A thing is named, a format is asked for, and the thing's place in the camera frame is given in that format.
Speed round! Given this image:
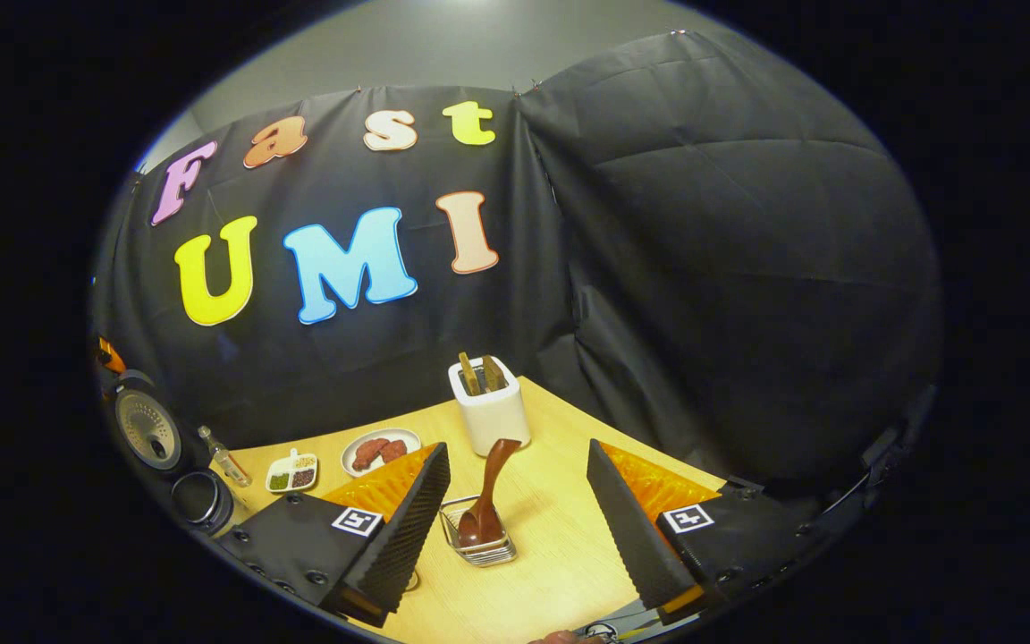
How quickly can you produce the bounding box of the white divided grain dish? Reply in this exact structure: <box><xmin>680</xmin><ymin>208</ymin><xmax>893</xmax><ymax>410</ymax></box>
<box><xmin>266</xmin><ymin>448</ymin><xmax>319</xmax><ymax>494</ymax></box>

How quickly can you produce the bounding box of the white oval plate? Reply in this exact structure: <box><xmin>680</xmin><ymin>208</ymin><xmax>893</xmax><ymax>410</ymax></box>
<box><xmin>341</xmin><ymin>428</ymin><xmax>422</xmax><ymax>478</ymax></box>

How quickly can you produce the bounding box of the brown wooden spoon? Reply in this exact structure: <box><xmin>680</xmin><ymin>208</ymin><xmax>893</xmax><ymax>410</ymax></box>
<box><xmin>457</xmin><ymin>438</ymin><xmax>522</xmax><ymax>548</ymax></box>

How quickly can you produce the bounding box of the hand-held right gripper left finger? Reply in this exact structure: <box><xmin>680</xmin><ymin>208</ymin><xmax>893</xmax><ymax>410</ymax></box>
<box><xmin>215</xmin><ymin>441</ymin><xmax>452</xmax><ymax>629</ymax></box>

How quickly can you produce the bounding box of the white toaster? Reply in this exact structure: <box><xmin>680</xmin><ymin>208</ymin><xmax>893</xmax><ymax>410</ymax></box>
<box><xmin>448</xmin><ymin>356</ymin><xmax>532</xmax><ymax>457</ymax></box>

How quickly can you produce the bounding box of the clear chopstick holder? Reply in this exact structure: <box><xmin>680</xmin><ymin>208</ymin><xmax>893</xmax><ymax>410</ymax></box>
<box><xmin>439</xmin><ymin>495</ymin><xmax>518</xmax><ymax>568</ymax></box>

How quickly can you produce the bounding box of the small glass bottle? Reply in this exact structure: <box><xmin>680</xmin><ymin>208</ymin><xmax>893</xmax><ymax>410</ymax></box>
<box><xmin>198</xmin><ymin>425</ymin><xmax>252</xmax><ymax>488</ymax></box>

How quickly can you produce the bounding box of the grey rice cooker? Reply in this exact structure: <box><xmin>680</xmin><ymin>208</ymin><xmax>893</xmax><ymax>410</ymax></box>
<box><xmin>108</xmin><ymin>371</ymin><xmax>234</xmax><ymax>536</ymax></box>

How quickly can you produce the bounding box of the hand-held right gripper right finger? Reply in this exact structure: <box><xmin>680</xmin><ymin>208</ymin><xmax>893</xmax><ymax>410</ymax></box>
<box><xmin>587</xmin><ymin>438</ymin><xmax>824</xmax><ymax>618</ymax></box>

